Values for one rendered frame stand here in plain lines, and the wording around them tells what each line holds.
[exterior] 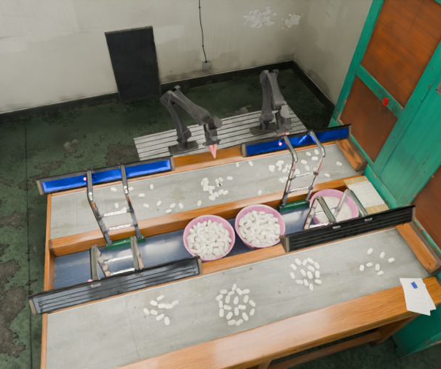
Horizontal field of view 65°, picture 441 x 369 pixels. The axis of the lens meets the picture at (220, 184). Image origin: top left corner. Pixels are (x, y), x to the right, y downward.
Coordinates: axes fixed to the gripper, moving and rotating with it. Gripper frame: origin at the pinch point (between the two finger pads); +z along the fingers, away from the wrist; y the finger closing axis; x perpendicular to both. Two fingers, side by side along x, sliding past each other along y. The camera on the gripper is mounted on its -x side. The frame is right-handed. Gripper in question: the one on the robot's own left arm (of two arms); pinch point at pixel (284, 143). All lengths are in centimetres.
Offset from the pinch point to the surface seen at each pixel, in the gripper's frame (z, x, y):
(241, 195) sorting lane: 25.3, -6.0, -34.4
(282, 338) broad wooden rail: 85, -59, -42
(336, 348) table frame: 122, -16, 2
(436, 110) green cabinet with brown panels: 1, -69, 43
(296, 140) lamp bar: 0.7, -30.3, -6.1
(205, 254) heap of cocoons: 49, -25, -63
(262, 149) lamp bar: 2.5, -29.8, -25.0
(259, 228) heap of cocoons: 43, -21, -32
